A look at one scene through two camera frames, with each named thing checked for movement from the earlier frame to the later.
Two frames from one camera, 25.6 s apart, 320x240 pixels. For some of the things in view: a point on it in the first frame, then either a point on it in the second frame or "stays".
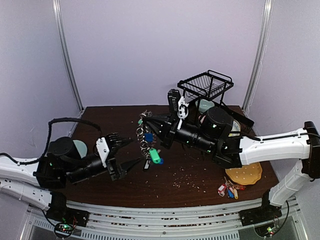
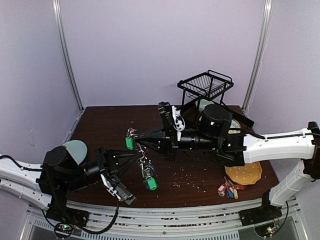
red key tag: (221, 190) stays
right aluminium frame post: (261, 53) stays
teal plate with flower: (81, 147) stays
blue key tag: (230, 193) stays
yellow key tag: (235, 194) stays
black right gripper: (168, 132) -> (169, 137)
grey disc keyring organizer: (145, 135) -> (146, 166)
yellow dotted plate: (247, 175) stays
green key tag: (154, 155) -> (152, 183)
